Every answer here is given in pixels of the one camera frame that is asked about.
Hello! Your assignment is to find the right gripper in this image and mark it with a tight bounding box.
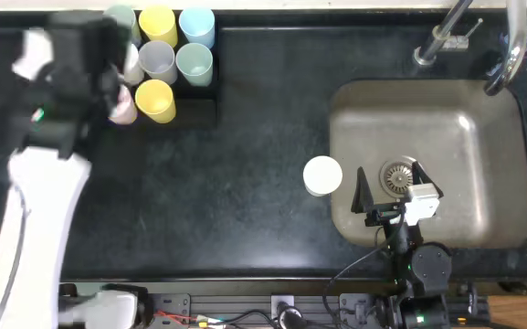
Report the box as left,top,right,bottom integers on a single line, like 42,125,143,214
351,160,445,228

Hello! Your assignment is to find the white cup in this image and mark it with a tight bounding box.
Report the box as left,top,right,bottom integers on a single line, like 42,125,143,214
123,43,145,87
302,154,344,197

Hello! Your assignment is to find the yellow cup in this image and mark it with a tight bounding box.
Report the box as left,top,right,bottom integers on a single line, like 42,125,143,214
137,5,179,48
134,79,177,125

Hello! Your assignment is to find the steel sink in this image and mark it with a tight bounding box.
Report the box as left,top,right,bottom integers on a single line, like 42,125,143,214
328,78,527,250

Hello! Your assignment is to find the steel tap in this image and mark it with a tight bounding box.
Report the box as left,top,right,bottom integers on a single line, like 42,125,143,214
411,0,527,97

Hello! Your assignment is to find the black tray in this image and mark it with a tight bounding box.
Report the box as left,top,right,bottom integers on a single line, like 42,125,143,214
102,8,221,129

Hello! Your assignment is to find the green cup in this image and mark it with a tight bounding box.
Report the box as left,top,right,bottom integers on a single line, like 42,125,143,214
102,4,142,47
174,42,215,88

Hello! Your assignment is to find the blue cup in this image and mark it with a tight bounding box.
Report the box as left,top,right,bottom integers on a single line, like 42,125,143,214
178,6,216,49

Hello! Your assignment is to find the grey cup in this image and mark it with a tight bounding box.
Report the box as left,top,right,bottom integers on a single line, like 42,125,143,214
137,39,178,86

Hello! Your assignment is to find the pink cup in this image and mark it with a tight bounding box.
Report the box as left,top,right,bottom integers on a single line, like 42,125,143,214
107,84,139,126

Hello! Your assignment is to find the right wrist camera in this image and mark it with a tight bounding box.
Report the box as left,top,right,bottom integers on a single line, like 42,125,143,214
402,182,441,228

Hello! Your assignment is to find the black cable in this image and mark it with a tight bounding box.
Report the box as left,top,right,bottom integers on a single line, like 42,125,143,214
321,207,408,328

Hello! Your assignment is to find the mounting rail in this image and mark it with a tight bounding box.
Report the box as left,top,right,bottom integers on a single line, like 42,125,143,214
57,281,492,329

